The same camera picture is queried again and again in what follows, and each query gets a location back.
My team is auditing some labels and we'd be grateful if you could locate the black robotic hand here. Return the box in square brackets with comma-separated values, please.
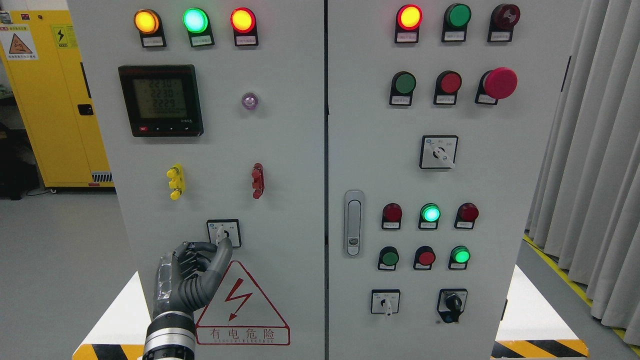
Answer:
[151, 238, 233, 318]

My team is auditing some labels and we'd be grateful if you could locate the white rotary switch door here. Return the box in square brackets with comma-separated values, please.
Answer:
[206, 219, 242, 249]

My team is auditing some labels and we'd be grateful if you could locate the red electric hazard warning sticker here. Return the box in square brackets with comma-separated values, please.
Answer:
[195, 260, 291, 346]

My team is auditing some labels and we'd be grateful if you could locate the yellow terminal block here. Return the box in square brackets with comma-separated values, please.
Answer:
[166, 163, 186, 201]

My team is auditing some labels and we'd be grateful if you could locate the red terminal block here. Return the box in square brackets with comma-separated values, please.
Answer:
[251, 162, 265, 199]

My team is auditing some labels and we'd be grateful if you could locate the black digital power meter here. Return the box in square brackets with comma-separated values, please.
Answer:
[118, 64, 204, 138]

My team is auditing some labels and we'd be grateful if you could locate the small clear light bulb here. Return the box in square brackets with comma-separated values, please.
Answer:
[241, 92, 259, 111]

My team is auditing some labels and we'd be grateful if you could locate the dark red lamp middle left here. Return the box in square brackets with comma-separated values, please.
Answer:
[381, 203, 403, 231]

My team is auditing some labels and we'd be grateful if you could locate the grey electrical control cabinet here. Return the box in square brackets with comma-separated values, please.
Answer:
[67, 0, 585, 360]

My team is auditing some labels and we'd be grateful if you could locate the red push button lower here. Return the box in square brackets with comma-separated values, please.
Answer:
[413, 245, 436, 271]

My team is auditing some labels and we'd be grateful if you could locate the red push button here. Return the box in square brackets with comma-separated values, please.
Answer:
[413, 245, 436, 271]
[433, 70, 462, 106]

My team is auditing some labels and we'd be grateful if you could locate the green lit lamp middle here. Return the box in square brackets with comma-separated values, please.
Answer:
[417, 203, 441, 230]

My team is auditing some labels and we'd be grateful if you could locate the green lit indicator lamp top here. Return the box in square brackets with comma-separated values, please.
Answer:
[182, 7, 215, 48]

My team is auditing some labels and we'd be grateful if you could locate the amber indicator lamp top left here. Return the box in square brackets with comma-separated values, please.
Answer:
[134, 8, 167, 48]

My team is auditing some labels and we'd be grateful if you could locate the red lit indicator lamp left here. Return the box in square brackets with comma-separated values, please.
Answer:
[230, 7, 259, 47]

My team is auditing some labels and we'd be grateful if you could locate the yellow safety storage cabinet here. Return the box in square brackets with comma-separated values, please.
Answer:
[1, 10, 114, 189]

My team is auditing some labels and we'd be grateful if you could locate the green lit push button lower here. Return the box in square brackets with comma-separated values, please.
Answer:
[447, 244, 471, 271]

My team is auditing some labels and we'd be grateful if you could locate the dark red lamp middle right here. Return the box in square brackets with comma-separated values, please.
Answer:
[454, 202, 480, 230]

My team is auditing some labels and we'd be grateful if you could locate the green push button upper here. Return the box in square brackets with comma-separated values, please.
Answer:
[388, 71, 417, 107]

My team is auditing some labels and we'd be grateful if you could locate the red push button upper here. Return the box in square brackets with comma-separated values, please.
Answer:
[433, 70, 462, 106]

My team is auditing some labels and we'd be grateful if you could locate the red lit lamp right door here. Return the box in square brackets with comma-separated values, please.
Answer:
[394, 4, 423, 44]

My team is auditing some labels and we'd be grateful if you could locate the red emergency stop mushroom button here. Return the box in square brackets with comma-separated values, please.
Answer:
[474, 67, 518, 106]

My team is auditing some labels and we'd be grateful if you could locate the dark green lamp top right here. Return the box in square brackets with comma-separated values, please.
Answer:
[441, 3, 473, 43]

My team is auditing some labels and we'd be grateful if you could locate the grey curtain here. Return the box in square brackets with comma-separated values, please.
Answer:
[526, 0, 640, 346]

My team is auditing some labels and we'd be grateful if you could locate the dark red buzzer lamp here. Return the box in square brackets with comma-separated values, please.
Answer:
[487, 3, 521, 43]

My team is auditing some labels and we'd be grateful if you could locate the silver door lock handle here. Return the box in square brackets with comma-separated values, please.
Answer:
[343, 189, 365, 257]

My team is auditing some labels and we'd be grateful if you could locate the white rotary switch lower right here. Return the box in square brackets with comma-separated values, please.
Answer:
[370, 289, 402, 317]

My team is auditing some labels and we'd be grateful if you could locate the white rotary switch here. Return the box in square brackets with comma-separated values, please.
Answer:
[418, 135, 459, 171]
[370, 289, 402, 317]

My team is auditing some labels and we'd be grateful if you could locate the black selector knob switch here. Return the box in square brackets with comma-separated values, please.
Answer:
[436, 288, 468, 324]

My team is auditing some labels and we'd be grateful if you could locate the white rotary switch right upper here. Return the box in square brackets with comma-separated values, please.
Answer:
[418, 135, 459, 171]

